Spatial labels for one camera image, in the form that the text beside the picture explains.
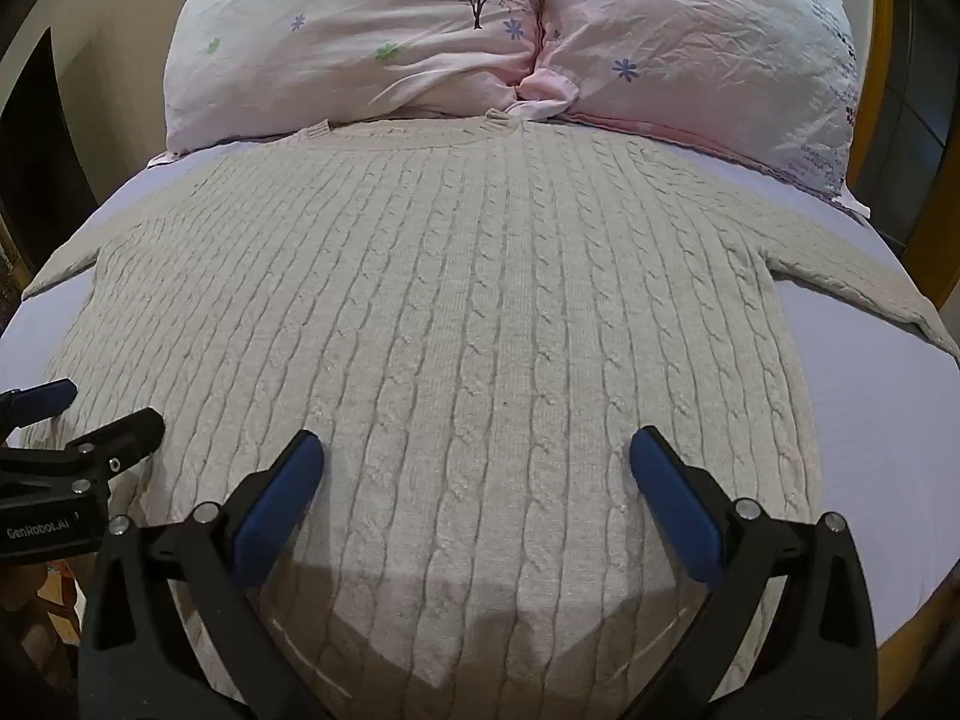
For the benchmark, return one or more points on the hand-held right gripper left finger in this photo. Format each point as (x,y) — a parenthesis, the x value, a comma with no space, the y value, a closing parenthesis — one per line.
(276,510)

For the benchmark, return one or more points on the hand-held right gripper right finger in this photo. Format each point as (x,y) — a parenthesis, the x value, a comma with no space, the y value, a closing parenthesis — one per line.
(675,502)

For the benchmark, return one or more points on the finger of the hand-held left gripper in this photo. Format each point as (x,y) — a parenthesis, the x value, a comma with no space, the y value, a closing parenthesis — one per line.
(39,399)
(112,441)

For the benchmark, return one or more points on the pink floral pillow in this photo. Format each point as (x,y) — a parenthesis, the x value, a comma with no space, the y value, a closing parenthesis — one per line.
(705,52)
(352,37)

